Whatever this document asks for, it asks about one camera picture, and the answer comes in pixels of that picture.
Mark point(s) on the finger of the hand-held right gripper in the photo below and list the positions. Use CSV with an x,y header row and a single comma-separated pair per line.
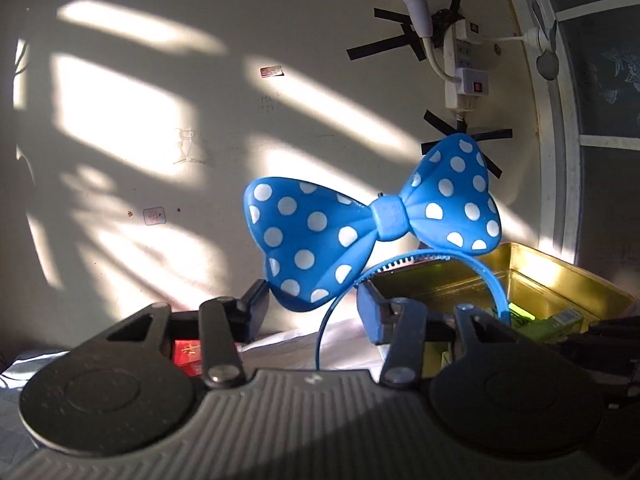
x,y
615,332

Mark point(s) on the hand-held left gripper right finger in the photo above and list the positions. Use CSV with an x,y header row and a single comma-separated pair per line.
x,y
371,316

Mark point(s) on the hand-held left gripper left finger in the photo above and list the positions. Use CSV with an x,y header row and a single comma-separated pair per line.
x,y
256,307

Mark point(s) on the green cardboard box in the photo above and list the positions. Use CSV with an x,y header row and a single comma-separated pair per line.
x,y
550,322

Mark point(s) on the small red box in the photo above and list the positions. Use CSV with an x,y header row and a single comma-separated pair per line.
x,y
187,355

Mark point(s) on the blue polka dot bow headband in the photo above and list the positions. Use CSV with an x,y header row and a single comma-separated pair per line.
x,y
310,240

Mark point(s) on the pink biscuit tin box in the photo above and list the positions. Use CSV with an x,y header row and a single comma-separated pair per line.
x,y
525,280

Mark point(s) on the black tape strips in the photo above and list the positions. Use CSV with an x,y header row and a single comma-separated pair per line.
x,y
380,49

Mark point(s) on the grey window latch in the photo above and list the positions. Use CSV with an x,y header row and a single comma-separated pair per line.
x,y
546,64

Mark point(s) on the white power strip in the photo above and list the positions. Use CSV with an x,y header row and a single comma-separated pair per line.
x,y
462,52

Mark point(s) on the white wall sticker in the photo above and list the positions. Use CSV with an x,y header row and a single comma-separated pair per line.
x,y
154,216

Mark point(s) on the white window frame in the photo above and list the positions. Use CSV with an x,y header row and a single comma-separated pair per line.
x,y
562,125

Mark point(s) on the pink wall sticker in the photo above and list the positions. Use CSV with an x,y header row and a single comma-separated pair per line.
x,y
271,71

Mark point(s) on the white adapter with red switch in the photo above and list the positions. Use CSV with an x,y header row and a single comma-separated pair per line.
x,y
474,82

